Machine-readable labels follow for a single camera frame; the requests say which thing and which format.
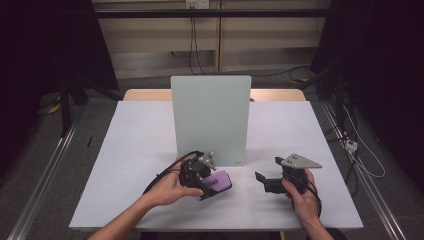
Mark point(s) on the black marker pen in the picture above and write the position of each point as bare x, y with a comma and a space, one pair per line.
89, 141

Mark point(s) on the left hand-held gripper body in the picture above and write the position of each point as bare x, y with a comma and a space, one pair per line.
196, 170

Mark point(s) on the person's right hand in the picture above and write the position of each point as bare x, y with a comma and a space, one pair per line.
303, 200

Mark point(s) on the white table cover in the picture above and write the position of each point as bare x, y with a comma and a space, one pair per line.
133, 133

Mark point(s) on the aluminium floor rail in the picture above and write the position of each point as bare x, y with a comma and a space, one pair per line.
376, 200
43, 180

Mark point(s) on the person's left hand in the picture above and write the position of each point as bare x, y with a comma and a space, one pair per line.
166, 190

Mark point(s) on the frosted glass whiteboard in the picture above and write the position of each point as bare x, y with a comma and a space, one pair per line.
213, 116

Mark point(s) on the white wall socket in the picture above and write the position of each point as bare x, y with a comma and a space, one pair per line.
197, 3

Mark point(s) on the black metal stand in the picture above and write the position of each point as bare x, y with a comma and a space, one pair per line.
65, 106

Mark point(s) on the purple whiteboard eraser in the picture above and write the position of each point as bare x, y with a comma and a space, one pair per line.
218, 181

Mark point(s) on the dark curtain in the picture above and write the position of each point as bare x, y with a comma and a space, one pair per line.
386, 66
40, 60

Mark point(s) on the wooden table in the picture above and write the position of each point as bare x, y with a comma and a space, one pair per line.
146, 95

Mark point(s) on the black horizontal frame bar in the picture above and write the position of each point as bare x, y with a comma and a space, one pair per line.
150, 13

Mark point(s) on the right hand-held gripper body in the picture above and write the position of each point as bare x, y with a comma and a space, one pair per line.
295, 170

